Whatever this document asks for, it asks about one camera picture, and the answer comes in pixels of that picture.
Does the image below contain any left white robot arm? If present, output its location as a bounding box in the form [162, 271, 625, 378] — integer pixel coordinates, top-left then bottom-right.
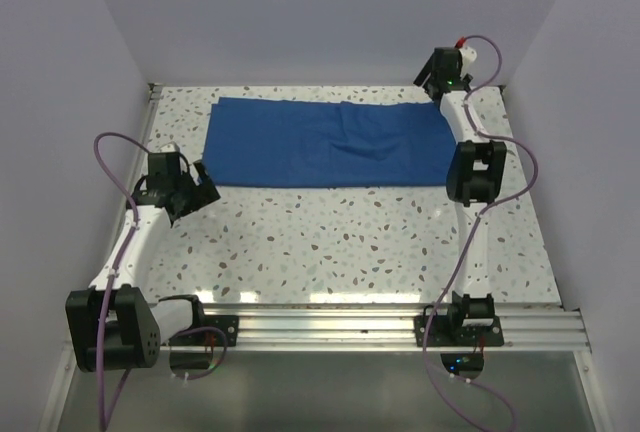
[65, 153, 225, 372]

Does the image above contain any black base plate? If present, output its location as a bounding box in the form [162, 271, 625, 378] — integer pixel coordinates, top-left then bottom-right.
[160, 315, 240, 348]
[413, 305, 505, 347]

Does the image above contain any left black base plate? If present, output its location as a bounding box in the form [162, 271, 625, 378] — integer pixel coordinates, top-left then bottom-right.
[160, 315, 240, 348]

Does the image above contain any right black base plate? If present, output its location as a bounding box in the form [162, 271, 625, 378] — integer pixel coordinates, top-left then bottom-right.
[413, 305, 505, 347]

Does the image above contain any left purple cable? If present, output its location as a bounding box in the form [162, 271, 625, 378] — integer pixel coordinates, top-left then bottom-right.
[93, 131, 229, 432]

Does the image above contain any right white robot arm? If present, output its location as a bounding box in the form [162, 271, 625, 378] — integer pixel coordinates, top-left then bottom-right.
[414, 41, 506, 345]

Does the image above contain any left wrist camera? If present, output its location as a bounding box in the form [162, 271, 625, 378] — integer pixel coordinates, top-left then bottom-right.
[147, 142, 183, 176]

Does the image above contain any blue surgical cloth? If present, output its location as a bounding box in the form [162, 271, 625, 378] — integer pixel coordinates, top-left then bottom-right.
[202, 97, 456, 188]

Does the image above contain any aluminium front rail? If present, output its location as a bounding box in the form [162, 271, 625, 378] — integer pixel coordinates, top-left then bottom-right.
[62, 301, 591, 353]

